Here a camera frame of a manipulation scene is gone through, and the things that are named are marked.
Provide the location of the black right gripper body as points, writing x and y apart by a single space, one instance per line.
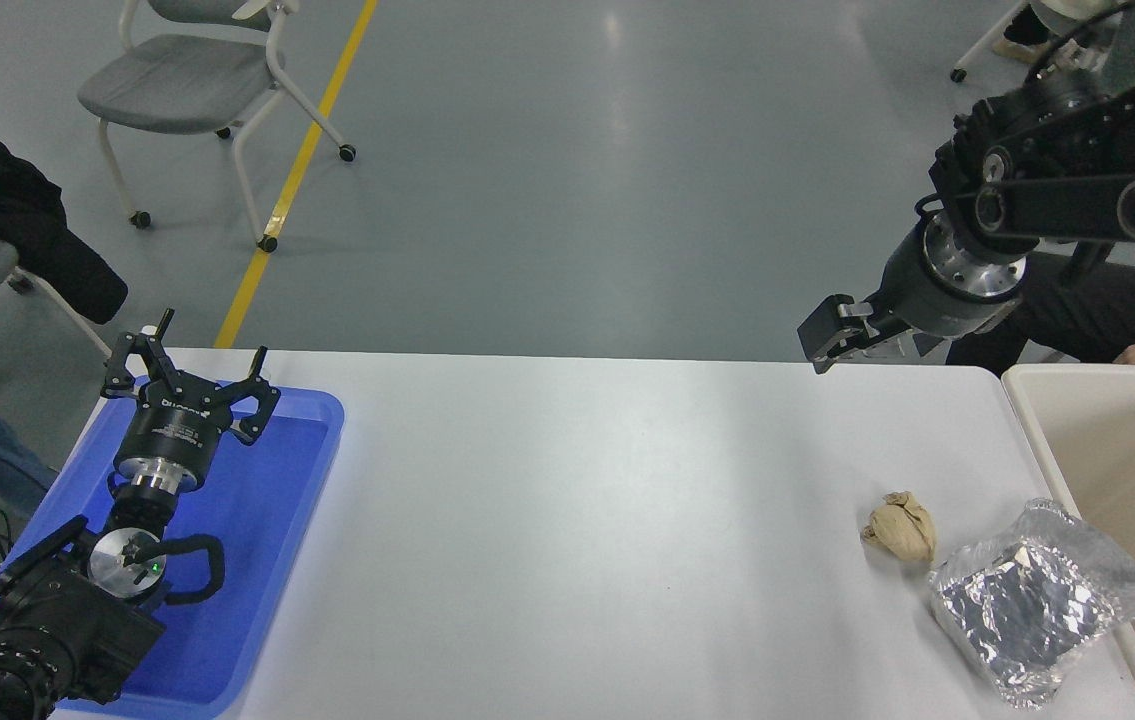
932 305

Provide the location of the large pale bin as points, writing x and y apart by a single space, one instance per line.
1127 460

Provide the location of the crumpled tan paper ball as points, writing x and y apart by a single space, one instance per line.
899 530

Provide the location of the blue plastic tray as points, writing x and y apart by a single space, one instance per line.
257 520

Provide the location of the metal floor plate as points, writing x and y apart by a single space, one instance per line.
889 347

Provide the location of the crumpled silver foil tray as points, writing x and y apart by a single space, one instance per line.
1027 600

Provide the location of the white frame wheeled chair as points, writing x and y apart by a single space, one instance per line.
958 74

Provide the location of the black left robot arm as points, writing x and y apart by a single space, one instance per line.
57 610

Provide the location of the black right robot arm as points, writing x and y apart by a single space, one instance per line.
1067 190

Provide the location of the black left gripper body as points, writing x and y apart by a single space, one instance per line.
170 430

